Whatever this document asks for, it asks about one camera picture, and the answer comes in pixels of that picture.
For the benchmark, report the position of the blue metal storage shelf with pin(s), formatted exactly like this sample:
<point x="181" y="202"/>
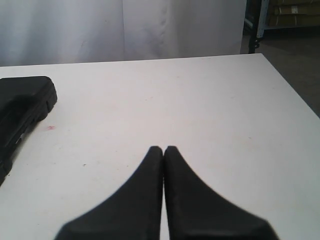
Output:
<point x="263" y="15"/>

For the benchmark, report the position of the black plastic tool case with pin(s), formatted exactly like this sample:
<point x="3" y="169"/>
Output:
<point x="24" y="101"/>

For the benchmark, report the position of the white backdrop curtain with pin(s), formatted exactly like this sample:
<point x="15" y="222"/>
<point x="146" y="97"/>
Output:
<point x="36" y="32"/>

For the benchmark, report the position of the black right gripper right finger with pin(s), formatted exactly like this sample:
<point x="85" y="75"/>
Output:
<point x="196" y="212"/>

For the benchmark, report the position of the black metal stand pole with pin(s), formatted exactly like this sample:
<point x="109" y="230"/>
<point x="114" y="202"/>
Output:
<point x="253" y="30"/>

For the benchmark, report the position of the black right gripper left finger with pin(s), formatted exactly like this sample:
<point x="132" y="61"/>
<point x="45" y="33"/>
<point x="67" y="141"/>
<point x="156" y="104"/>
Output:
<point x="133" y="212"/>

